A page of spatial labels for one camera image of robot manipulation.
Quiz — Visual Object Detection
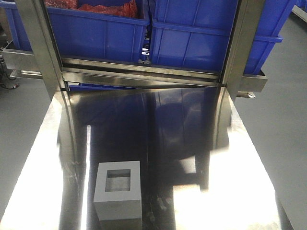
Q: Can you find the blue plastic bin right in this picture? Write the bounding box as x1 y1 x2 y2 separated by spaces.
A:
149 0 295 74

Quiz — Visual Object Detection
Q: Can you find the stainless steel rack frame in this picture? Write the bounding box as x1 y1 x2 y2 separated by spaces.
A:
5 0 265 100

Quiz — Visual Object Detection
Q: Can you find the blue bin far left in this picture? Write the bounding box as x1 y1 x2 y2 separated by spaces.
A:
0 0 32 51

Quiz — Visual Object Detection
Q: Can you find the red mesh bag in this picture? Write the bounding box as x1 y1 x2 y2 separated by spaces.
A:
44 0 138 18

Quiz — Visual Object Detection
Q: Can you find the blue bin with red contents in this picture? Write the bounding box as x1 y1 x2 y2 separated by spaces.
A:
47 0 150 63

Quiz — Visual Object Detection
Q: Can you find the gray hollow square base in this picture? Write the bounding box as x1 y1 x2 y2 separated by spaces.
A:
94 161 142 221

